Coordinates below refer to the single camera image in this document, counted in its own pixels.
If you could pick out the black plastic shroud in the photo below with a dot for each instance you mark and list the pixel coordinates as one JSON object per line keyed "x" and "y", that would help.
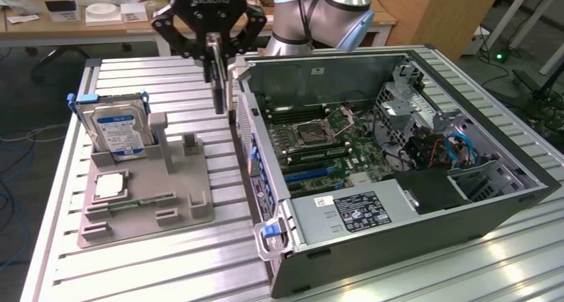
{"x": 427, "y": 189}

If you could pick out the silver disk bay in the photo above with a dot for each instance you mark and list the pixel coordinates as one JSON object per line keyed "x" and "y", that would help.
{"x": 490, "y": 179}

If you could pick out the hard disk with blue carrier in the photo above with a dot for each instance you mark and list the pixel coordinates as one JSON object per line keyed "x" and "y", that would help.
{"x": 115, "y": 130}

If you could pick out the white box with round dish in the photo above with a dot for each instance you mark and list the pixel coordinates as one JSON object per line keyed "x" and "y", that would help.
{"x": 103, "y": 14}

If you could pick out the plain white box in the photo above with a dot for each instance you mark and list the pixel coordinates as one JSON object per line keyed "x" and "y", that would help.
{"x": 134, "y": 13}

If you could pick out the black floor stand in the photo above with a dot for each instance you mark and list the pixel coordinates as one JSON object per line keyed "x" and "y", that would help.
{"x": 542, "y": 90}

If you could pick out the black open PC case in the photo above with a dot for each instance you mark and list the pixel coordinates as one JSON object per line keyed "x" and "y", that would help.
{"x": 396, "y": 249}

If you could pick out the metal socket cover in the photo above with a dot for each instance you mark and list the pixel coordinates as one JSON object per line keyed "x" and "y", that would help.
{"x": 342, "y": 120}

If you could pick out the stack of white papers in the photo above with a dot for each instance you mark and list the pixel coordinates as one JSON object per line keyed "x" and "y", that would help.
{"x": 270, "y": 19}

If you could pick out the white desk frame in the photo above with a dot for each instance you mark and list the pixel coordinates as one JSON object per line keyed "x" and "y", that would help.
{"x": 520, "y": 18}

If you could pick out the green RAM stick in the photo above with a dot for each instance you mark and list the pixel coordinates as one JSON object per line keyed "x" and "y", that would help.
{"x": 132, "y": 203}

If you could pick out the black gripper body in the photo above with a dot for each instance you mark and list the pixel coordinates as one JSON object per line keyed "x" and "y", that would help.
{"x": 210, "y": 11}

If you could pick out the wooden desk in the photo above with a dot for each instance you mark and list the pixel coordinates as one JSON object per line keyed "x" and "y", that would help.
{"x": 88, "y": 31}

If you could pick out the blue case latch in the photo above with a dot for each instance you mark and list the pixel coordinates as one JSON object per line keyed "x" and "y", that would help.
{"x": 270, "y": 232}

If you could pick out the silver metal drive cage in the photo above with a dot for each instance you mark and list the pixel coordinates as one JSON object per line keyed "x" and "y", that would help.
{"x": 400, "y": 117}

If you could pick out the wooden cabinet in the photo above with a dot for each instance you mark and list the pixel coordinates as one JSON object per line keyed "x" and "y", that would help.
{"x": 440, "y": 24}

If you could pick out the device with green light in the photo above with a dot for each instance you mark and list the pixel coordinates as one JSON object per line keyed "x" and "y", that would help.
{"x": 499, "y": 56}

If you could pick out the CPU socket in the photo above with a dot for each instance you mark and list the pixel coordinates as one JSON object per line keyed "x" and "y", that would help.
{"x": 312, "y": 131}

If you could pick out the silver CPU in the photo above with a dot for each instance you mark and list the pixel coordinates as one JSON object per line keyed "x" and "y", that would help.
{"x": 110, "y": 186}

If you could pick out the white paper card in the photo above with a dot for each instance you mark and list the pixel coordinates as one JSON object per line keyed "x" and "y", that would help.
{"x": 22, "y": 18}

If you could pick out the white box with black top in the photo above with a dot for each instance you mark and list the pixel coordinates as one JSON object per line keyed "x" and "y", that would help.
{"x": 63, "y": 11}

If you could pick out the black office chair base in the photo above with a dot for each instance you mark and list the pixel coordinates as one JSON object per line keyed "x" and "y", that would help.
{"x": 58, "y": 59}

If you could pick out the grey power supply unit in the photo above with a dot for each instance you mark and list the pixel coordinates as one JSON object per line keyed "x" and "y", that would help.
{"x": 318, "y": 222}

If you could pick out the black graphics card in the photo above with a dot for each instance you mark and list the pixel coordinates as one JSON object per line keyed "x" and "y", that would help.
{"x": 216, "y": 84}

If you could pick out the grey parts rack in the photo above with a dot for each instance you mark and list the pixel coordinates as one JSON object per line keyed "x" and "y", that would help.
{"x": 146, "y": 183}

